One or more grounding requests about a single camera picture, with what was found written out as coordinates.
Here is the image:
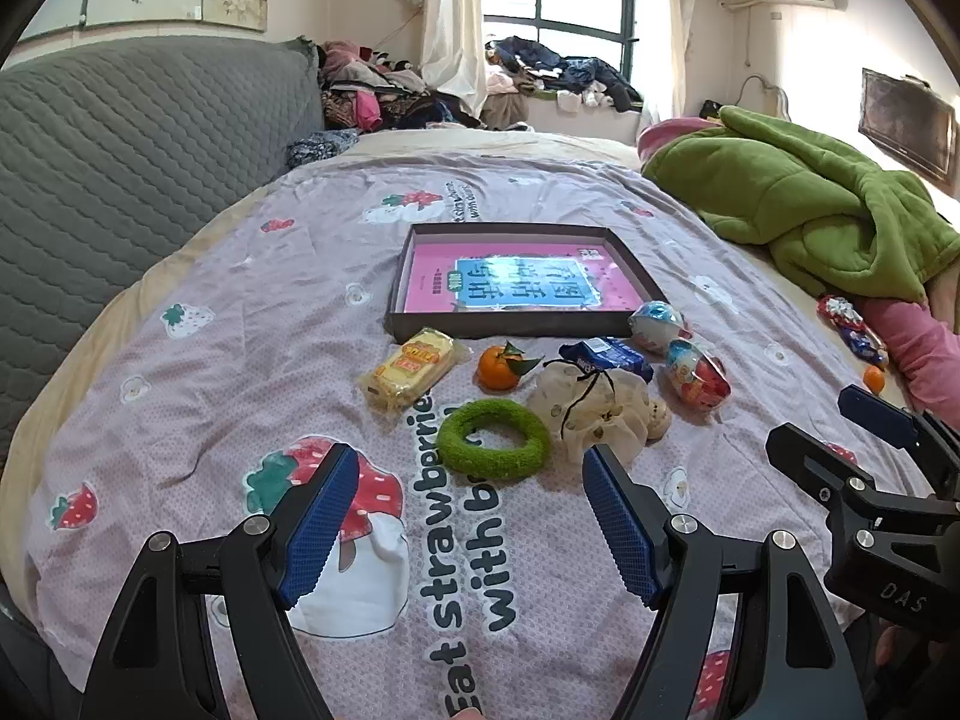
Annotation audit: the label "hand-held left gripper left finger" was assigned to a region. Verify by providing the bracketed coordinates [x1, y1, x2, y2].
[79, 444, 361, 720]

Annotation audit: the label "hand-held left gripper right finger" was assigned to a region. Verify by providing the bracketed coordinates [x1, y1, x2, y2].
[583, 444, 871, 720]

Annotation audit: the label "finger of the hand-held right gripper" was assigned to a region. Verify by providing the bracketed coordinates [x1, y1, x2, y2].
[838, 384, 960, 500]
[765, 424, 877, 512]

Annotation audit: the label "beige mesh drawstring pouch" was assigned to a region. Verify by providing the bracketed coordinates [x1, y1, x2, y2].
[525, 360, 653, 464]

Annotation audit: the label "red fruit packet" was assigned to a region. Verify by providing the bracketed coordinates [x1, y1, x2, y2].
[665, 339, 732, 412]

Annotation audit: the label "green fluffy ring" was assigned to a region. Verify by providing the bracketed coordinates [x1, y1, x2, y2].
[436, 399, 552, 476]

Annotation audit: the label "blue snack packet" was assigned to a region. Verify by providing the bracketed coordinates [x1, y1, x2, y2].
[559, 337, 655, 383]

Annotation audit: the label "yellow snack packet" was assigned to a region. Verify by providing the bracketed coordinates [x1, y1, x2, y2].
[358, 327, 470, 415]

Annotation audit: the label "leafy mandarin orange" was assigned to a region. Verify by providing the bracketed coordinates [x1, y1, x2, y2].
[478, 341, 545, 392]

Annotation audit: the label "grey shallow cardboard box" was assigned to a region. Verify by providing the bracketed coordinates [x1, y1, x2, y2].
[382, 223, 671, 344]

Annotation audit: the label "blue red candy packet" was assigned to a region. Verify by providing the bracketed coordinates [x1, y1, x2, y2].
[840, 326, 890, 370]

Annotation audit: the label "pink cloth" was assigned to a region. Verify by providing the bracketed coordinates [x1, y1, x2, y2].
[855, 292, 960, 421]

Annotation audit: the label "red white candy packet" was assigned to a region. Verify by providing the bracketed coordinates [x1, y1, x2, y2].
[816, 295, 863, 335]

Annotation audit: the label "strawberry printed blanket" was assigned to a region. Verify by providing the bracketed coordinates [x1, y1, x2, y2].
[15, 157, 931, 720]

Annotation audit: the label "green fleece blanket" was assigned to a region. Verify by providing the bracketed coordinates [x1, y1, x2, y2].
[641, 105, 960, 305]

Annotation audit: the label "white chair back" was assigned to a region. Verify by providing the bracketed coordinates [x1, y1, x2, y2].
[739, 75, 792, 119]

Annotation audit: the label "pink pillow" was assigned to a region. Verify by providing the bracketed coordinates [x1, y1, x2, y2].
[637, 116, 721, 162]

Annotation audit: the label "dark patterned cloth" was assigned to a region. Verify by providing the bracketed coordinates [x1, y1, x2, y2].
[285, 129, 361, 170]

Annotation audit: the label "grey quilted headboard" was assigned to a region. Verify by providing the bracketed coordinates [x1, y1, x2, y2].
[0, 36, 323, 466]

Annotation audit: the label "cream curtain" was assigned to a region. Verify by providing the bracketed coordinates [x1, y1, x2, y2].
[637, 0, 702, 121]
[420, 0, 488, 117]

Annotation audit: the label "pile of mixed clothes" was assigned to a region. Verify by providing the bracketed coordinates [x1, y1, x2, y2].
[315, 39, 481, 132]

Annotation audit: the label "dark clothes on windowsill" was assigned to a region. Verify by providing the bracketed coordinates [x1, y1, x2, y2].
[484, 36, 646, 113]

